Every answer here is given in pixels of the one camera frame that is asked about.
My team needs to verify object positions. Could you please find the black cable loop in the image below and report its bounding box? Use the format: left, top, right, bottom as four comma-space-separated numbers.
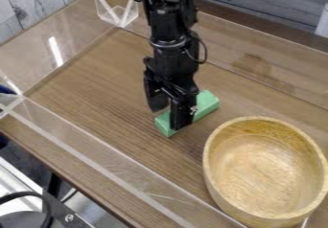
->
0, 191, 54, 228

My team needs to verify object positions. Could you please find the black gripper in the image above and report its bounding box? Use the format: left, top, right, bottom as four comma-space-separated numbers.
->
143, 41, 200, 130

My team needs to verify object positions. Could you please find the green rectangular block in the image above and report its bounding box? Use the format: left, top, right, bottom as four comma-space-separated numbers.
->
153, 90, 220, 137

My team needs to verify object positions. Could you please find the clear acrylic corner bracket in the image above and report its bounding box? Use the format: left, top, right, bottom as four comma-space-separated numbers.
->
95, 0, 139, 28

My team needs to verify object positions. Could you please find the black metal clamp plate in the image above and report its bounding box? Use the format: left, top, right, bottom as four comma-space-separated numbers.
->
44, 194, 93, 228

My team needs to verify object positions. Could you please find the clear acrylic front wall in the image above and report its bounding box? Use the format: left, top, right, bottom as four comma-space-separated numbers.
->
0, 80, 246, 228

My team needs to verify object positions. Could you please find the brown wooden bowl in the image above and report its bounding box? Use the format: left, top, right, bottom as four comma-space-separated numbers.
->
202, 116, 328, 228

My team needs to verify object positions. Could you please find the black table leg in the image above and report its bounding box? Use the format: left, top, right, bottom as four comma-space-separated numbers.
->
46, 173, 62, 198

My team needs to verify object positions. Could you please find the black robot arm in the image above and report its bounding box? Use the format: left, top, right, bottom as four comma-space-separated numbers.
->
135, 0, 200, 130

